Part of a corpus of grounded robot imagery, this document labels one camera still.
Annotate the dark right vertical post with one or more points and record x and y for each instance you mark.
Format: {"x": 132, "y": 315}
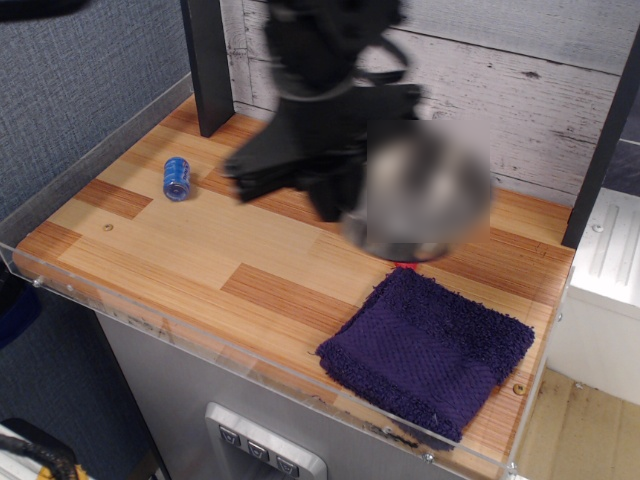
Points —
{"x": 613, "y": 48}

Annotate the purple folded towel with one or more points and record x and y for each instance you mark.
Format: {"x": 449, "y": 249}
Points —
{"x": 424, "y": 353}

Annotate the red handled metal spoon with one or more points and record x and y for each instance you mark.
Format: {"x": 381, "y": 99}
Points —
{"x": 407, "y": 265}

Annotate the white metal side cabinet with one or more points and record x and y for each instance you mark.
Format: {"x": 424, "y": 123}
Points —
{"x": 596, "y": 337}

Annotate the stainless steel pan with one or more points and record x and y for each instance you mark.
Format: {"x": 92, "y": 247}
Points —
{"x": 427, "y": 190}

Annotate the dark vertical post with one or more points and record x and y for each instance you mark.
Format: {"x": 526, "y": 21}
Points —
{"x": 613, "y": 48}
{"x": 205, "y": 39}

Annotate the small blue can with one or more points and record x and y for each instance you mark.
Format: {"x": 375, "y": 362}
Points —
{"x": 176, "y": 181}

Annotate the silver cabinet with button panel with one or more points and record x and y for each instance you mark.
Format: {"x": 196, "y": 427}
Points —
{"x": 260, "y": 405}

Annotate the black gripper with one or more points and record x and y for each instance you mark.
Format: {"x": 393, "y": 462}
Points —
{"x": 302, "y": 131}

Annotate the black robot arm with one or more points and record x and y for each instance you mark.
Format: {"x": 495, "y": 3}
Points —
{"x": 335, "y": 73}

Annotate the dark left vertical post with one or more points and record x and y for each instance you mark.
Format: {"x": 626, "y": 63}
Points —
{"x": 205, "y": 39}

